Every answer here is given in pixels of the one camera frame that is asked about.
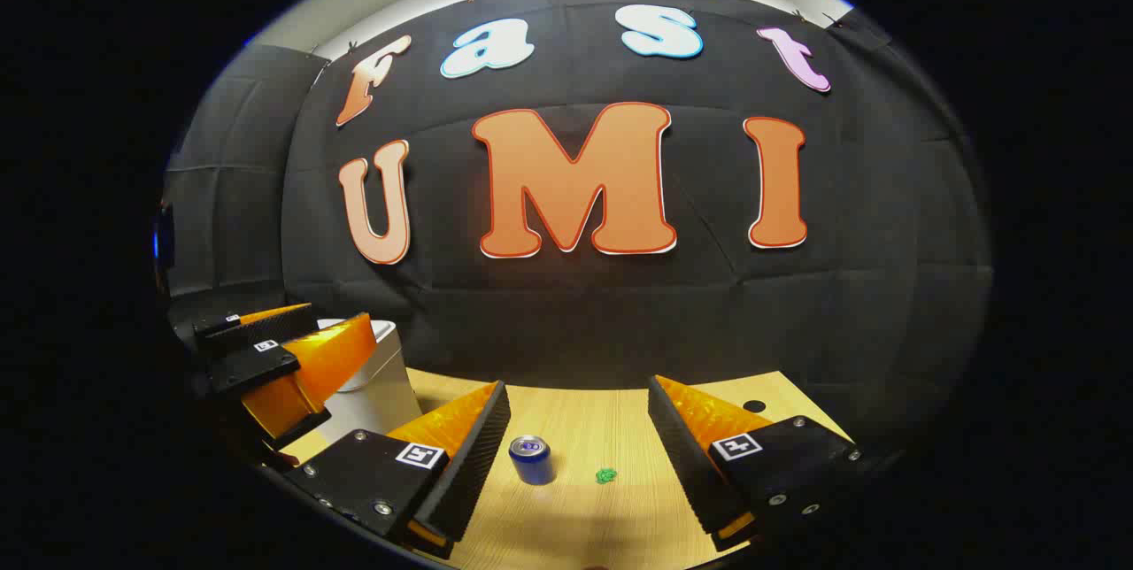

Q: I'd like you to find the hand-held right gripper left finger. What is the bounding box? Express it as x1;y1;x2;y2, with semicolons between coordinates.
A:
281;380;513;562

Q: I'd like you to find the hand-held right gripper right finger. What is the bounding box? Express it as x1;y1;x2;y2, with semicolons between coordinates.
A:
647;374;877;555

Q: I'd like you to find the blue pop can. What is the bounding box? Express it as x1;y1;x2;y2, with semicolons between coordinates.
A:
508;435;557;487

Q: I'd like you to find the white desktop garbage bin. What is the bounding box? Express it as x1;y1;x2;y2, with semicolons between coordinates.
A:
317;318;424;447

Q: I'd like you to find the wooden desktop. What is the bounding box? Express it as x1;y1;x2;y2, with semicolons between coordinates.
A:
274;369;855;570

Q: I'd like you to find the black backdrop cloth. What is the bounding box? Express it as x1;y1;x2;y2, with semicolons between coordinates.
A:
159;0;994;456

